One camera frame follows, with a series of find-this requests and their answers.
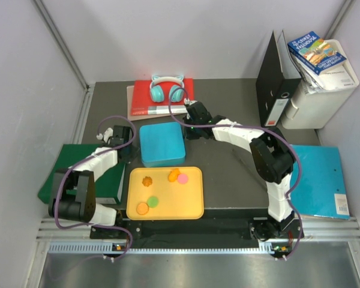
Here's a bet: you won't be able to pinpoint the teal tin lid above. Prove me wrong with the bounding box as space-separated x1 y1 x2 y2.
139 122 186 158

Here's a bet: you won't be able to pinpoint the orange fish shaped cookie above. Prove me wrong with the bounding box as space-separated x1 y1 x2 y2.
167 168 181 182

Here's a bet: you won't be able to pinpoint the teal cookie tin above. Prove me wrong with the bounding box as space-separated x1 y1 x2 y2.
142 155 185 167

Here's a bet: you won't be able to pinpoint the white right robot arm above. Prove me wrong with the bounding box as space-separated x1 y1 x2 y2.
183 99 295 238

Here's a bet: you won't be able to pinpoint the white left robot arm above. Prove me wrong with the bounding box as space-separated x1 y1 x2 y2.
48 125 136 238

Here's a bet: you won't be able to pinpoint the teal cat ear headphones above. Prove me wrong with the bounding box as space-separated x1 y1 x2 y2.
149 75 185 103

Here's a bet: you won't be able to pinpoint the red book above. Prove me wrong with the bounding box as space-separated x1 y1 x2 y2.
130 76 194 116

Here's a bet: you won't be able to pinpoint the orange flower shaped cookie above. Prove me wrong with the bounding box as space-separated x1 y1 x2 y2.
142 176 153 187

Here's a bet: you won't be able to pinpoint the green binder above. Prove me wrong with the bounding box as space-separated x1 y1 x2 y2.
37 143 126 205

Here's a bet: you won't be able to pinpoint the yellow plastic tray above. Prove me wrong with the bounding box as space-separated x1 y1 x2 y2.
126 167 204 220

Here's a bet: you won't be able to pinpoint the pink sandwich cookie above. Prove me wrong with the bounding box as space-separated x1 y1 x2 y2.
177 173 188 184

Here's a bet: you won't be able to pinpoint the green sandwich cookie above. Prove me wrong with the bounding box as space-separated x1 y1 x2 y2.
146 196 159 208

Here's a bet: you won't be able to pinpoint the orange round cookie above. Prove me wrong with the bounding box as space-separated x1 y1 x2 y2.
136 202 149 215

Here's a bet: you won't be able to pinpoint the black lever arch binder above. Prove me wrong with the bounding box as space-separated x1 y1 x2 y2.
256 32 301 127

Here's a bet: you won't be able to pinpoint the white storage box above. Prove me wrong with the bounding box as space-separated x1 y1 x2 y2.
281 40 359 130

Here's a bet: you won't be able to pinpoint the blue paperback book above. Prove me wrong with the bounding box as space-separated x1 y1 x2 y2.
287 31 347 76

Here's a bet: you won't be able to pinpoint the blue folder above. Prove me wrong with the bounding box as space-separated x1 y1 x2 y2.
291 145 350 220

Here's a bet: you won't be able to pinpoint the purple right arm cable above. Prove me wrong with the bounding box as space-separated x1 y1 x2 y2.
167 86 305 261

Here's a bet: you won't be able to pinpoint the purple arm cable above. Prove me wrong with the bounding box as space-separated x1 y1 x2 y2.
167 86 305 261
53 115 137 262

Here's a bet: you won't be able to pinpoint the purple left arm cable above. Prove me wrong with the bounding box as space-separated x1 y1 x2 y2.
53 115 137 262

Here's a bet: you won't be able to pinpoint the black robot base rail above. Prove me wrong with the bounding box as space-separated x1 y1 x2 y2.
86 206 307 250

